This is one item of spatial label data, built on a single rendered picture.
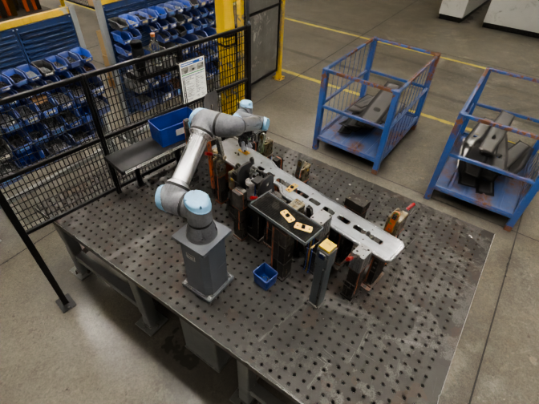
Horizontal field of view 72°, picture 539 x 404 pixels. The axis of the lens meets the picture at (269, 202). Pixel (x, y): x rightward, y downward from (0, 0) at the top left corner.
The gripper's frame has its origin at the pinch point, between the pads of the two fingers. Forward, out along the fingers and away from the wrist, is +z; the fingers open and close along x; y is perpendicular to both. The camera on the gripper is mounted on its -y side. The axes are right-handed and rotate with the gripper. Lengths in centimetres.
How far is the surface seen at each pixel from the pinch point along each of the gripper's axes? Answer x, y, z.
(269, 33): 239, -202, 31
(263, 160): 2.3, 15.9, 2.0
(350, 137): 186, -23, 85
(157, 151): -43, -35, 0
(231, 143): 1.0, -13.5, 2.3
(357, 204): 8, 84, -2
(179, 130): -24.5, -35.6, -8.4
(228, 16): 41, -59, -60
